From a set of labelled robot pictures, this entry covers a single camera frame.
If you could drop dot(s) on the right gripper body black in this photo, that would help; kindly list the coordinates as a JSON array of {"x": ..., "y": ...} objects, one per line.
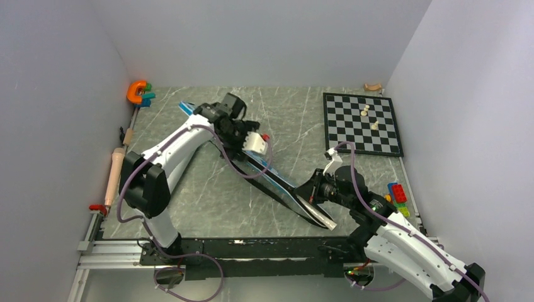
[{"x": 326, "y": 187}]

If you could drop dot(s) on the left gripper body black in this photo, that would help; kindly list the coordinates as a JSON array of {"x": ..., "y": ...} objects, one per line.
[{"x": 233, "y": 140}]

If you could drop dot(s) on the blue racket carry bag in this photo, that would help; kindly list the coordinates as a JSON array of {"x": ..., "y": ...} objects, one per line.
[{"x": 275, "y": 186}]

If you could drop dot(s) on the blue badminton racket front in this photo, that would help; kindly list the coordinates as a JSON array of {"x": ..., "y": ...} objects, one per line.
[{"x": 321, "y": 216}]

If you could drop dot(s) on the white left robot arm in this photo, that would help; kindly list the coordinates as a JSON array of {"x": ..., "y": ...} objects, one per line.
[{"x": 148, "y": 179}]

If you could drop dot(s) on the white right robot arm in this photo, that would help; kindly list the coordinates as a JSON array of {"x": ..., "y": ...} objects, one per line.
[{"x": 384, "y": 235}]

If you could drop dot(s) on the colourful brick toy car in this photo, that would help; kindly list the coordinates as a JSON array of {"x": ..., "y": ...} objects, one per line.
[{"x": 397, "y": 197}]

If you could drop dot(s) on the black white chessboard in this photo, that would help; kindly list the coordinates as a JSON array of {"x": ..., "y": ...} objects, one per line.
[{"x": 344, "y": 123}]

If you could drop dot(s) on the beige chess pawn rear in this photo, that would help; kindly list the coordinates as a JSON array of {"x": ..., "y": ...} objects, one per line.
[{"x": 365, "y": 110}]

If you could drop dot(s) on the green teal toy blocks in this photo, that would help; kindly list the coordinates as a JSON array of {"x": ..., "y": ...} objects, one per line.
[{"x": 148, "y": 96}]

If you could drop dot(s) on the orange letter C toy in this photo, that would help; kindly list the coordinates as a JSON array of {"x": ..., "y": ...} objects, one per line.
[{"x": 136, "y": 91}]

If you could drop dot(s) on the wooden arch block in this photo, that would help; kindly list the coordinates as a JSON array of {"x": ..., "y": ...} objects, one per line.
[{"x": 372, "y": 87}]

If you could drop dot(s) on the beige toy microphone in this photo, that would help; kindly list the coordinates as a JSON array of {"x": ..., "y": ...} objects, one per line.
[{"x": 114, "y": 176}]

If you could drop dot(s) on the red clamp knob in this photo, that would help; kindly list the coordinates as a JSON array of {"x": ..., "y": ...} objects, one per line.
[{"x": 99, "y": 208}]

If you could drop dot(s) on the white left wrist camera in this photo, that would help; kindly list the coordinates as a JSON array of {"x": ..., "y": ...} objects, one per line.
[{"x": 254, "y": 142}]

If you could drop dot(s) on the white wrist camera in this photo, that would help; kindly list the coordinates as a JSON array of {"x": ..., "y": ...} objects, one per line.
[
  {"x": 254, "y": 142},
  {"x": 335, "y": 161}
]

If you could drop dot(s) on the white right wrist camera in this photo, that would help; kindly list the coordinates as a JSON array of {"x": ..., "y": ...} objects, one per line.
[{"x": 335, "y": 161}]

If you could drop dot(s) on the wooden handled tool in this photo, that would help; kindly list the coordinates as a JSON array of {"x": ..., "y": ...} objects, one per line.
[{"x": 126, "y": 135}]

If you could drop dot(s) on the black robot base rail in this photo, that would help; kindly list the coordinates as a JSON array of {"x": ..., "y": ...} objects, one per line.
[{"x": 263, "y": 257}]

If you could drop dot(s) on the aluminium frame rail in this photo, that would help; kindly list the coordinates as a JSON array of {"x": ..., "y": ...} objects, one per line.
[{"x": 99, "y": 254}]

